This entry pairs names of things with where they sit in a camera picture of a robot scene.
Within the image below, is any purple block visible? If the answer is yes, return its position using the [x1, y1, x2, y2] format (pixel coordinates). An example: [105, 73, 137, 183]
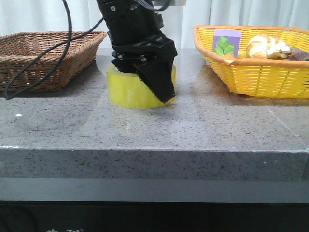
[212, 29, 241, 58]

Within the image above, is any yellow tape roll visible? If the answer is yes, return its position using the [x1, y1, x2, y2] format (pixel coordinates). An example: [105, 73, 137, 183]
[106, 64, 176, 109]

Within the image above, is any white curtain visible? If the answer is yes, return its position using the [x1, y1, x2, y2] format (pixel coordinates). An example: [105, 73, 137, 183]
[0, 0, 309, 49]

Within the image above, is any toy croissant bread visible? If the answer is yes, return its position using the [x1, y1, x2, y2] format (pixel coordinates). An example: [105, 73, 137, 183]
[246, 34, 291, 59]

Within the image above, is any yellow woven basket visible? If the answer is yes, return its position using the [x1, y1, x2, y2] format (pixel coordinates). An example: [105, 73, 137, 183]
[194, 25, 309, 99]

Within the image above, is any brown wicker basket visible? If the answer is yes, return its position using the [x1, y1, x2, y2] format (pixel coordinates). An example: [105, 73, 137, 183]
[0, 31, 107, 92]

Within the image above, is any dark brown toy item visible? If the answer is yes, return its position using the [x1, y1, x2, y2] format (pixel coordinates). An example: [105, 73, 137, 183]
[268, 47, 309, 61]

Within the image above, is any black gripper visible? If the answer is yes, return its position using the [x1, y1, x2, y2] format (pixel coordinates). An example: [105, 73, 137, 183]
[112, 33, 177, 103]

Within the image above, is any black cable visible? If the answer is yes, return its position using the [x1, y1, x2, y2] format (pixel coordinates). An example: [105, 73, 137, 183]
[3, 0, 106, 100]

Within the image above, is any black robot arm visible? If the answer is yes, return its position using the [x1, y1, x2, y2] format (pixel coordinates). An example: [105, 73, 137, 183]
[97, 0, 177, 103]

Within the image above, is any orange toy carrot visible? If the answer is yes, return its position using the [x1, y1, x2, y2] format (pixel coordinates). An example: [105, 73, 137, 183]
[222, 54, 237, 61]

